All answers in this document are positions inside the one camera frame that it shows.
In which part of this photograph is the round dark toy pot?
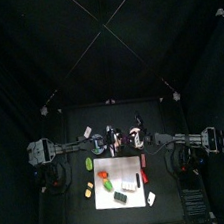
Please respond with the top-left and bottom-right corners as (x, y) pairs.
(89, 133), (109, 156)

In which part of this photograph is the pink toy piece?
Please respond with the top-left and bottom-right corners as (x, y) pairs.
(139, 153), (148, 168)

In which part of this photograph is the white paper tag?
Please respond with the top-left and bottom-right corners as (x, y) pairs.
(82, 125), (93, 139)

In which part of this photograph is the white rectangular board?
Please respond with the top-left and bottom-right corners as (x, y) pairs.
(88, 152), (147, 214)

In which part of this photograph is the orange red toy vegetable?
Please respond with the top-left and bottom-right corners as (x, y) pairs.
(96, 170), (109, 181)

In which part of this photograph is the green toy vegetable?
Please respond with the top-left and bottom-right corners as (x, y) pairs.
(84, 156), (95, 172)

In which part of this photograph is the red toy piece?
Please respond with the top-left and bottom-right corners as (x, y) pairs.
(140, 169), (150, 185)

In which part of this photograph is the black toy stick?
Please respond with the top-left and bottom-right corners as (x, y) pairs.
(135, 172), (142, 189)

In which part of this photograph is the white toy block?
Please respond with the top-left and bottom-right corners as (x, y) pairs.
(120, 178), (138, 194)

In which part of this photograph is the green toy with orange end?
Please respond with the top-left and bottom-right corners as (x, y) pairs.
(102, 177), (115, 193)

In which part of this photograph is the dark green toy block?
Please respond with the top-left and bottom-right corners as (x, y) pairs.
(112, 189), (129, 206)

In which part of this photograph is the orange yellow toy piece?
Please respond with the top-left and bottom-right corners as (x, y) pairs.
(83, 188), (94, 200)

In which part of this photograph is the white toy piece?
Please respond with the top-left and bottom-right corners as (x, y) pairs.
(146, 191), (157, 208)

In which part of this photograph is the grey cable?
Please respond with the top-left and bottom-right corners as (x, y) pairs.
(142, 139), (175, 157)

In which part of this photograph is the grey frame bracket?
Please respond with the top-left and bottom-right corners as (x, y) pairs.
(172, 90), (182, 102)
(39, 105), (50, 117)
(104, 97), (117, 106)
(214, 7), (224, 19)

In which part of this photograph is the thin diagonal cord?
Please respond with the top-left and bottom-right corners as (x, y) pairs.
(29, 0), (158, 107)
(61, 0), (177, 107)

